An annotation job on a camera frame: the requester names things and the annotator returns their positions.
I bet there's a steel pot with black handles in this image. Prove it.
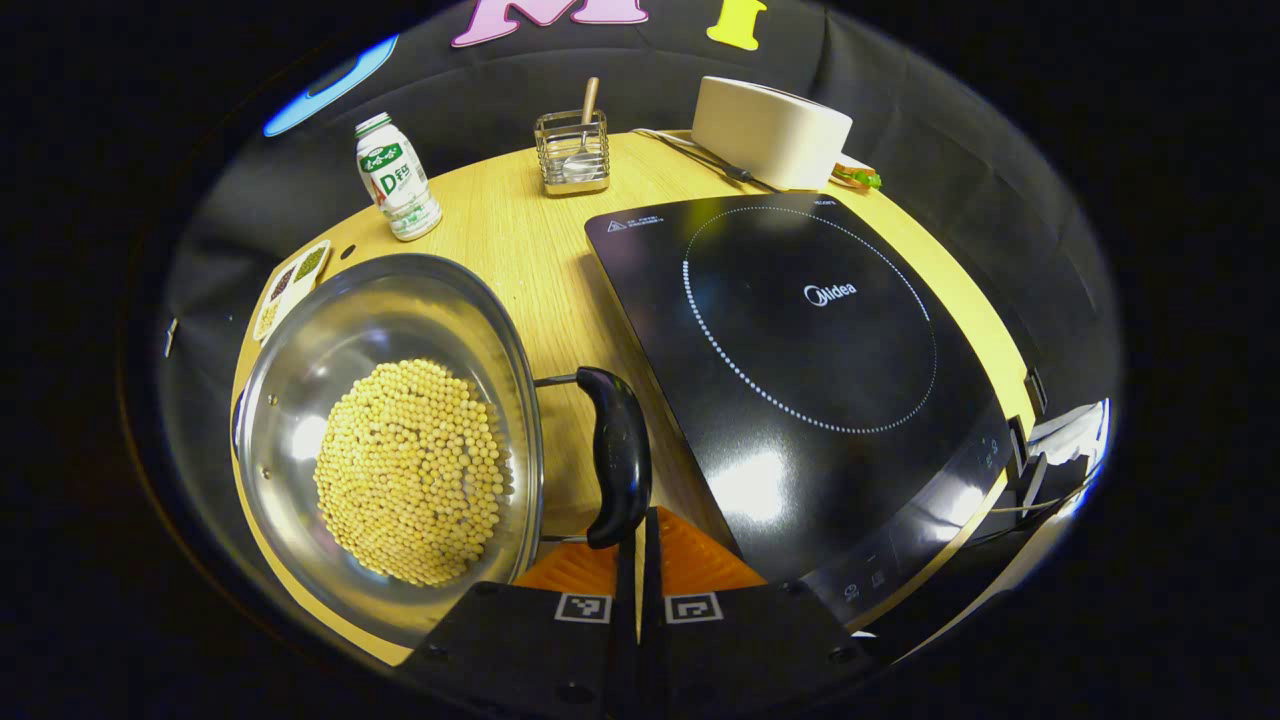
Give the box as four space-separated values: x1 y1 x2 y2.
232 253 653 649

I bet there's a black backdrop cloth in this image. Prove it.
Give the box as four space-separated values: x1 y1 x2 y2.
150 0 1121 421

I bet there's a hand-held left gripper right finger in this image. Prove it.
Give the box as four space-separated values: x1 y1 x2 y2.
642 506 881 713

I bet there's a black toaster cable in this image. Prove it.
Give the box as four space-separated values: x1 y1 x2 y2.
632 128 781 191

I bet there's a white drink bottle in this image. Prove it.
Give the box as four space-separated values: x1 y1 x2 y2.
355 112 443 242

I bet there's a black induction cooktop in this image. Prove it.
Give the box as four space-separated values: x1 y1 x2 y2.
585 193 1021 629

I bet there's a white toaster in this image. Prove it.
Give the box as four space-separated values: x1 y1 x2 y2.
691 76 854 192

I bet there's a pile of soybeans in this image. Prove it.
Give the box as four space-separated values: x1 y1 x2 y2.
313 358 506 588

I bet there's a wooden-handled spoon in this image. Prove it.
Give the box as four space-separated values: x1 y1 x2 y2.
563 77 601 183

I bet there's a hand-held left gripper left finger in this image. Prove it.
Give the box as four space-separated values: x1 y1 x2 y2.
400 518 641 713

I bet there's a wire utensil holder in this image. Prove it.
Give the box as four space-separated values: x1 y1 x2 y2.
534 108 611 197

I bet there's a white divided bean dish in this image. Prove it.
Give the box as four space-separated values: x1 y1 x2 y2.
252 240 332 343

